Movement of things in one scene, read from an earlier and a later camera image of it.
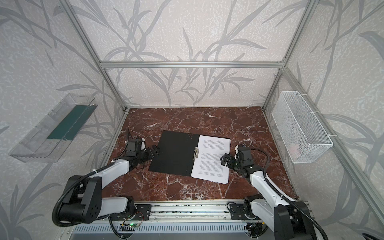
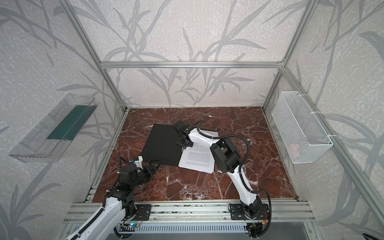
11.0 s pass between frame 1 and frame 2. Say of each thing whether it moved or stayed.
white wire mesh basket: stayed
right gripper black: moved
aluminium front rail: stayed
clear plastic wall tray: stayed
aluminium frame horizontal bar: stayed
